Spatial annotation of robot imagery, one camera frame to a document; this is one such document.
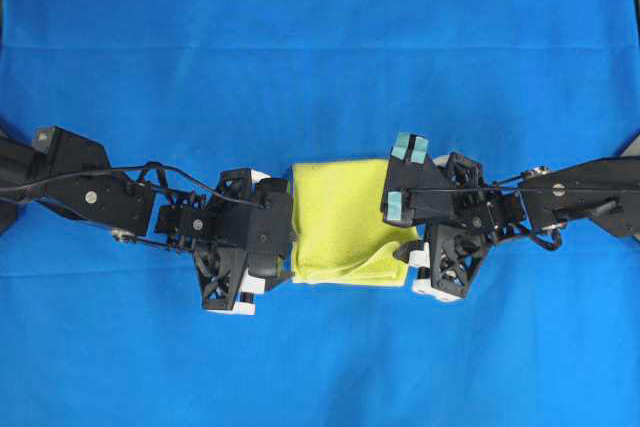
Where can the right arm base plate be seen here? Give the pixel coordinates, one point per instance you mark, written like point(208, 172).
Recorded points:
point(633, 148)

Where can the right wrist camera teal pads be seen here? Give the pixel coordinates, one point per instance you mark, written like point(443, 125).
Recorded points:
point(415, 188)

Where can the yellow-green square towel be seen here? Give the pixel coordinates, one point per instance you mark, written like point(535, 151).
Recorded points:
point(341, 236)

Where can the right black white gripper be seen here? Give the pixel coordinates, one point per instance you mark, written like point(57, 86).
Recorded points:
point(452, 249)

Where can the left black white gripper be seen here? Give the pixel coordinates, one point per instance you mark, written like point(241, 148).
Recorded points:
point(222, 262)

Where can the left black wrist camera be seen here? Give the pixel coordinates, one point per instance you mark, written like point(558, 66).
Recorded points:
point(263, 230)

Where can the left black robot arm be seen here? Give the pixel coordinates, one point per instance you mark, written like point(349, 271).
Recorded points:
point(71, 176)

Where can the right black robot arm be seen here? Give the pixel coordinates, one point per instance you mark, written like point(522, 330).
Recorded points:
point(539, 203)

